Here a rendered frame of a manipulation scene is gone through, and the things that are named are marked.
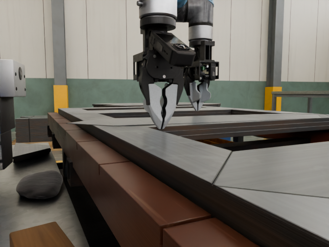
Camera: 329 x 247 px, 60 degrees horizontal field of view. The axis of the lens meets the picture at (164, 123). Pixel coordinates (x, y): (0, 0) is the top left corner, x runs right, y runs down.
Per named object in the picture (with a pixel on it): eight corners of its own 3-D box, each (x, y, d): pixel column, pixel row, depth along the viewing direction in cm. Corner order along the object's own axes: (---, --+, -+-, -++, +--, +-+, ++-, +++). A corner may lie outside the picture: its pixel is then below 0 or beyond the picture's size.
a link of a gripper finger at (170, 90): (165, 126, 63) (164, 83, 62) (177, 129, 57) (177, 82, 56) (152, 126, 61) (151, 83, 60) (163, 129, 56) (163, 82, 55)
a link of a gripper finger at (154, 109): (152, 126, 61) (151, 83, 60) (163, 129, 56) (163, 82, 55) (138, 127, 60) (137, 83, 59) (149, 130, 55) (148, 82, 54)
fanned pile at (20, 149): (47, 146, 127) (47, 137, 127) (54, 165, 92) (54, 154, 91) (16, 148, 122) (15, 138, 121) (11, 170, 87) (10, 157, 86)
